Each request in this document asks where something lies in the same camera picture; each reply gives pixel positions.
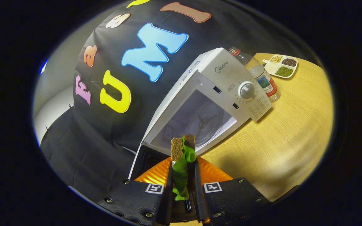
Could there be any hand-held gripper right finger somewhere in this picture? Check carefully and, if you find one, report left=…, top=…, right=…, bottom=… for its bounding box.
left=194, top=157, right=271, bottom=225

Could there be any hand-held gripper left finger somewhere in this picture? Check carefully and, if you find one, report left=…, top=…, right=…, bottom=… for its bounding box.
left=98, top=157, right=173, bottom=226

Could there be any brown bread lettuce sandwich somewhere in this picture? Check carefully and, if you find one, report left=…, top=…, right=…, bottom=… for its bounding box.
left=171, top=134, right=197, bottom=201

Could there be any white microwave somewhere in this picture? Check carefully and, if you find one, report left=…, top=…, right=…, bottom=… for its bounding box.
left=128, top=48, right=272, bottom=181

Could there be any glass turntable plate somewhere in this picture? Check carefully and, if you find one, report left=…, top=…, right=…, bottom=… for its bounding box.
left=184, top=103, right=229, bottom=148

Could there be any clear plastic bottle red label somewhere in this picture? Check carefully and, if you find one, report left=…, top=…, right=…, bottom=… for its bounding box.
left=229, top=47, right=281, bottom=102

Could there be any white divided tray of beans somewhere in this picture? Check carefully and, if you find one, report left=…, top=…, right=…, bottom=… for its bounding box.
left=262, top=55, right=298, bottom=78

